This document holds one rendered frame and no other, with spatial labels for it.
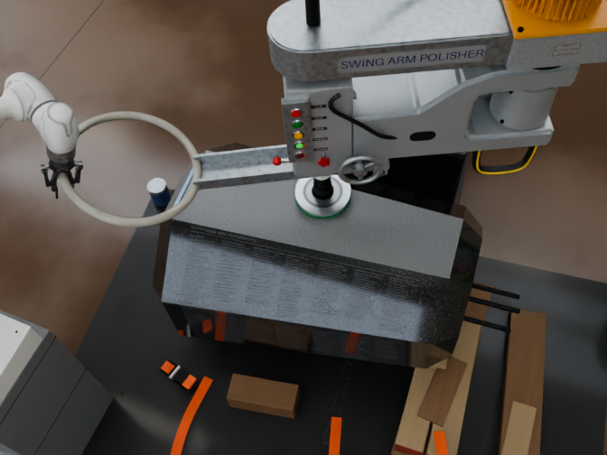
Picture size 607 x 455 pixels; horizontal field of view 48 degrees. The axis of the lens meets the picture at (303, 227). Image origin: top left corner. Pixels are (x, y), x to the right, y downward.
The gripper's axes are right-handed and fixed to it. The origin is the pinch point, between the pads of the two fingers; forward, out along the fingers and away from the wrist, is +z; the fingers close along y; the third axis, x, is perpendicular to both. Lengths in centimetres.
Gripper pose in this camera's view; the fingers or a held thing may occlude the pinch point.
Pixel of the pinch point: (62, 189)
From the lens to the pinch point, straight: 249.5
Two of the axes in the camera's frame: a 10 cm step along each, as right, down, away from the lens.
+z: -2.7, 5.2, 8.1
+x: -3.1, -8.4, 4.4
